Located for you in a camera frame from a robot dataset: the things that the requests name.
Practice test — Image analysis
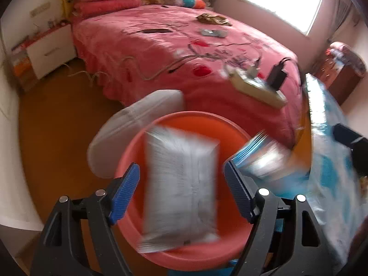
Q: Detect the silver foil snack bag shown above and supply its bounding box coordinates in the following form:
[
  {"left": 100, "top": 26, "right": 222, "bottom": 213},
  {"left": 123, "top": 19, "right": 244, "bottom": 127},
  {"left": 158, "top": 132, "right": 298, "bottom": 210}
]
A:
[{"left": 138, "top": 126, "right": 220, "bottom": 253}]

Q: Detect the orange plastic basin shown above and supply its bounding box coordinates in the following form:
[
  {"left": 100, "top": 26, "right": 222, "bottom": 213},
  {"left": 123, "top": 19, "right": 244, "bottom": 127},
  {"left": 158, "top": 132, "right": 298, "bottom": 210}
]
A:
[{"left": 114, "top": 110, "right": 288, "bottom": 272}]

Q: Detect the blue checkered tablecloth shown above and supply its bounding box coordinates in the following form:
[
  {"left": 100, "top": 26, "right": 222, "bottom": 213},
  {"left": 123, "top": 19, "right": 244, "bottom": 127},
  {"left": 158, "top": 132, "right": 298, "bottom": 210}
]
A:
[{"left": 231, "top": 75, "right": 367, "bottom": 273}]

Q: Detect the brown wooden cabinet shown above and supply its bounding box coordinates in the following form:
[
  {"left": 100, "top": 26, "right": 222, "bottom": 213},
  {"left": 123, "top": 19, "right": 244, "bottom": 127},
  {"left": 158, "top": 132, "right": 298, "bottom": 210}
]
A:
[{"left": 311, "top": 48, "right": 363, "bottom": 105}]

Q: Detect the folded blanket on cabinet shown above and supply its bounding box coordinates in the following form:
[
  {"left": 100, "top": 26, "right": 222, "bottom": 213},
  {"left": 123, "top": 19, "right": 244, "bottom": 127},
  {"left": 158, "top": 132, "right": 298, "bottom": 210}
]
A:
[{"left": 329, "top": 42, "right": 367, "bottom": 78}]

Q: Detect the beige power strip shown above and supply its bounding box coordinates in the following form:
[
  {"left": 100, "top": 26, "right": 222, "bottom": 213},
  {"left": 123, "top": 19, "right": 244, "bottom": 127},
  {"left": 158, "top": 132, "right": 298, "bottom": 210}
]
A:
[{"left": 225, "top": 65, "right": 288, "bottom": 109}]

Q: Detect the black power adapter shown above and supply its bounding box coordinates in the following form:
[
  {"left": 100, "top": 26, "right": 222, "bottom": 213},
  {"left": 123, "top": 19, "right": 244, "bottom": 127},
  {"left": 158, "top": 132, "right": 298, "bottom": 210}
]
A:
[{"left": 266, "top": 57, "right": 291, "bottom": 92}]

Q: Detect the white usb charger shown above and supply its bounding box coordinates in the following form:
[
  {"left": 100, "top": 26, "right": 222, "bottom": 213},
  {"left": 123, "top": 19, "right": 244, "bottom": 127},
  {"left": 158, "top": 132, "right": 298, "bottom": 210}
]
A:
[{"left": 246, "top": 57, "right": 261, "bottom": 78}]

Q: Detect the grey curtain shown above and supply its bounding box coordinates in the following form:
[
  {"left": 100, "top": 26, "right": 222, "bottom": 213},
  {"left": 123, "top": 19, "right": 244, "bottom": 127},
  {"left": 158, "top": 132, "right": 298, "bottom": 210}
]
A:
[{"left": 328, "top": 0, "right": 354, "bottom": 43}]

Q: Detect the pink bed cover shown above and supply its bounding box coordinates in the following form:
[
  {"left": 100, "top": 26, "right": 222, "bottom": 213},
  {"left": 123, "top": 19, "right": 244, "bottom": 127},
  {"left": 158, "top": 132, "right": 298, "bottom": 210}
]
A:
[{"left": 72, "top": 5, "right": 302, "bottom": 147}]

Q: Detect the small silver wrapper on bed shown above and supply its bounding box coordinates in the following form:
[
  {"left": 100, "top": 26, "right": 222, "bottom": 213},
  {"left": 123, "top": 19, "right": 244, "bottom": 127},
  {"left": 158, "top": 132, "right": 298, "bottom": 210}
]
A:
[{"left": 200, "top": 29, "right": 228, "bottom": 39}]

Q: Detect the olive crumpled cloth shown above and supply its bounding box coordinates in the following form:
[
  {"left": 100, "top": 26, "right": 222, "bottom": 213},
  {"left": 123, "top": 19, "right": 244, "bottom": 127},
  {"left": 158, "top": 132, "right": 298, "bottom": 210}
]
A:
[{"left": 196, "top": 13, "right": 232, "bottom": 26}]

